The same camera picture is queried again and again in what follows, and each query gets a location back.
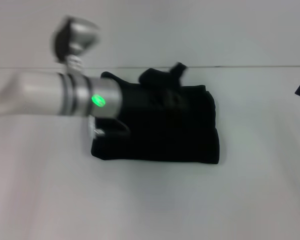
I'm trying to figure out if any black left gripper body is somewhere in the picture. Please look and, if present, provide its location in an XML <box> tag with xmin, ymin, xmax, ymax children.
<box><xmin>117</xmin><ymin>68</ymin><xmax>184</xmax><ymax>112</ymax></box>

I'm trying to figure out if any black shirt with white print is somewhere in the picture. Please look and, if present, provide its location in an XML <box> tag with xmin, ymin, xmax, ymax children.
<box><xmin>90</xmin><ymin>70</ymin><xmax>221</xmax><ymax>165</ymax></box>

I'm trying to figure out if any grey cable with metal plug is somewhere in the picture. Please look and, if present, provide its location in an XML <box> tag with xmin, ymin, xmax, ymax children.
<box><xmin>86</xmin><ymin>115</ymin><xmax>131</xmax><ymax>139</ymax></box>

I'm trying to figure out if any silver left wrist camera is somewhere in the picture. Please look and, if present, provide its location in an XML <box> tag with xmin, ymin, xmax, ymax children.
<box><xmin>50</xmin><ymin>15</ymin><xmax>102</xmax><ymax>74</ymax></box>

